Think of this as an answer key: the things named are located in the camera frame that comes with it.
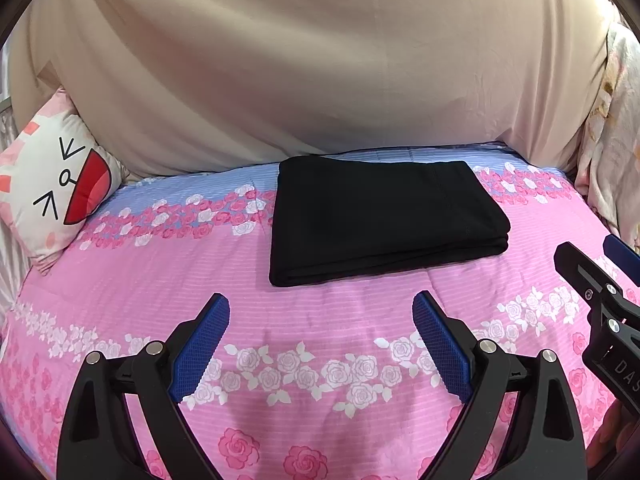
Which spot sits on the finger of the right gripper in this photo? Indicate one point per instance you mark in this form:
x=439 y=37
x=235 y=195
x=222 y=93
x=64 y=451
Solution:
x=587 y=278
x=622 y=256

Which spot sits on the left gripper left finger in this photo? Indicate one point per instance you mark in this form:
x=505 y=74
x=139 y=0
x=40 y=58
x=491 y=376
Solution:
x=97 y=439

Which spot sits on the black pants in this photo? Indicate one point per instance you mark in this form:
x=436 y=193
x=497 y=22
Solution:
x=336 y=219

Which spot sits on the right hand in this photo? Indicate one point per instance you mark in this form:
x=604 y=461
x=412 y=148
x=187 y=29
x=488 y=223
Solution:
x=616 y=428

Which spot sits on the floral pink blanket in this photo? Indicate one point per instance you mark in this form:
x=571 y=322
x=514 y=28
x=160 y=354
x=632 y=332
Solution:
x=608 y=161

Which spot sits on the silver satin curtain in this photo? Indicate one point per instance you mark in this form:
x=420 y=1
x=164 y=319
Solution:
x=14 y=264

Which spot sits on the pink rose bedsheet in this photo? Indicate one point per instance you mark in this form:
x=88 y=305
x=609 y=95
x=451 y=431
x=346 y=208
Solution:
x=322 y=382

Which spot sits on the cat face cushion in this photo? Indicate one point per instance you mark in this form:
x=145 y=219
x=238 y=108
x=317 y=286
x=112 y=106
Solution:
x=54 y=176

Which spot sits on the beige headboard cover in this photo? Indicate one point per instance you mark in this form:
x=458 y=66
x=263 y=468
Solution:
x=174 y=86

